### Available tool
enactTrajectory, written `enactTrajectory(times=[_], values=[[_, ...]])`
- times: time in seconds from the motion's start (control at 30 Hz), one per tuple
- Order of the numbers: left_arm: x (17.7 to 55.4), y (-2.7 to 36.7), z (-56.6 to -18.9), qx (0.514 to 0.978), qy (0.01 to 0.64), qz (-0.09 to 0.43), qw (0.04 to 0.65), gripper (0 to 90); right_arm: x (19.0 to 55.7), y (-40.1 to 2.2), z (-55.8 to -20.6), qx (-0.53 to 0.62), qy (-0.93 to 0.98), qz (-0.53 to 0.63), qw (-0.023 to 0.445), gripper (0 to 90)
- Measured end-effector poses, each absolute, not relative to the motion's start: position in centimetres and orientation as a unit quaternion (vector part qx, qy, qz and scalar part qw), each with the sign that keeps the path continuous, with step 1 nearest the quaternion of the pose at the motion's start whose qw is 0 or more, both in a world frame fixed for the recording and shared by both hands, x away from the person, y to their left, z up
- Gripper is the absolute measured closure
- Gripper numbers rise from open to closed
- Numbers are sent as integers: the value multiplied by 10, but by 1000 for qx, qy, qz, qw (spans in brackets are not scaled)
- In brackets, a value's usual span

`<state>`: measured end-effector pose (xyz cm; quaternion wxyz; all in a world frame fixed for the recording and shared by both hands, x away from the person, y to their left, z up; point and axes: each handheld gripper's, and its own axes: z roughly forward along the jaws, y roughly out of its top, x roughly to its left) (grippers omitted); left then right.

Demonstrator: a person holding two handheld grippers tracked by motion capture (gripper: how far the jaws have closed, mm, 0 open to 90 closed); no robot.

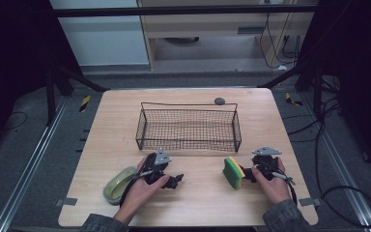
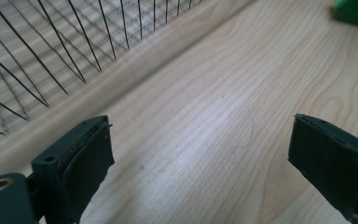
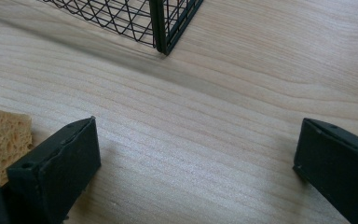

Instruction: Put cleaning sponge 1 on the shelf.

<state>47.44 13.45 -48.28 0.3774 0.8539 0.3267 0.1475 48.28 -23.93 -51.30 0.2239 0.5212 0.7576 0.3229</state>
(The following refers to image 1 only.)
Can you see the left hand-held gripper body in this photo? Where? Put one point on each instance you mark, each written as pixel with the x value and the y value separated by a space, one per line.
pixel 156 167

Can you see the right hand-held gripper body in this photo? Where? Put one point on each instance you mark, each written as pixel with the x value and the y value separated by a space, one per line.
pixel 265 161

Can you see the green and yellow sponge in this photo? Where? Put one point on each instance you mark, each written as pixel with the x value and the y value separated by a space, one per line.
pixel 234 173

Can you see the person's right hand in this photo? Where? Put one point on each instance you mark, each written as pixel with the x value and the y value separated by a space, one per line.
pixel 272 188

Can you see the person's left hand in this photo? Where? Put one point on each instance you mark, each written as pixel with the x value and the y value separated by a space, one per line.
pixel 141 193

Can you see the oval green lidded container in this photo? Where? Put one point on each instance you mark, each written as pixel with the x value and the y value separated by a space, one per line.
pixel 119 186

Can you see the yellow black striped tape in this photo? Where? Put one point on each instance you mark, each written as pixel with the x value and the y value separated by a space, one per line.
pixel 84 103
pixel 292 100

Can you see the small grey round object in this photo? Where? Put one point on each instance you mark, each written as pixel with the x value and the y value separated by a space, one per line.
pixel 219 101

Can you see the black metal stand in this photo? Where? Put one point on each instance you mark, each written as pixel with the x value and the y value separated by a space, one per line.
pixel 61 83
pixel 306 77

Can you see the dark curtain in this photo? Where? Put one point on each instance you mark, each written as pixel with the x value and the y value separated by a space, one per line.
pixel 16 64
pixel 357 77

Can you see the white cabinet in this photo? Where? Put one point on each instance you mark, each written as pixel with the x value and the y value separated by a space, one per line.
pixel 103 38

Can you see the light wooden cabinet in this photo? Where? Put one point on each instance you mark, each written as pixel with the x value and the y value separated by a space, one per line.
pixel 212 29

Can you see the black horizontal metal bar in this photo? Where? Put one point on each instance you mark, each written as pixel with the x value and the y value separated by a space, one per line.
pixel 180 10

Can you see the grey table bracket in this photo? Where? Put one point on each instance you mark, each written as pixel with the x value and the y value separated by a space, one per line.
pixel 66 201
pixel 309 202

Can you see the aluminium floor rail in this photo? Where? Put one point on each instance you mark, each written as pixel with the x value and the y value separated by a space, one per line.
pixel 29 164
pixel 341 161

